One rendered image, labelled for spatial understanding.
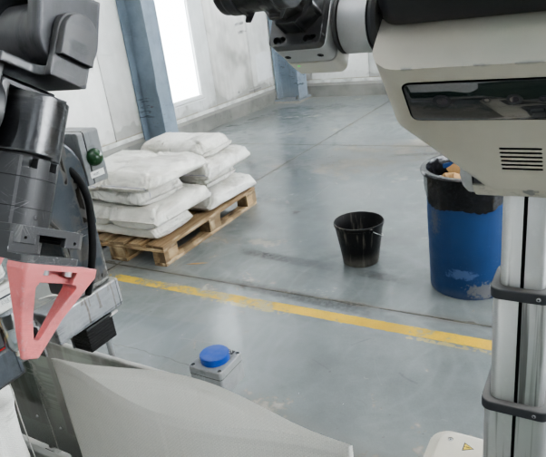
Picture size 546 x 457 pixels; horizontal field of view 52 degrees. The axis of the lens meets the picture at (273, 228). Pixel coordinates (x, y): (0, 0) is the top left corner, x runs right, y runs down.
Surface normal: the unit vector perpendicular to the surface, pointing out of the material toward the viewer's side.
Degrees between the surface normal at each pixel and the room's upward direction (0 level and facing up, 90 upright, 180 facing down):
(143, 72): 90
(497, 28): 40
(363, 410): 0
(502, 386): 90
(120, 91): 90
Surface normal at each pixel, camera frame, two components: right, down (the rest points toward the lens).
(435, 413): -0.12, -0.92
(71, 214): 0.86, 0.09
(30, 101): 0.34, -0.01
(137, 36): -0.49, 0.38
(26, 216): 0.68, 0.04
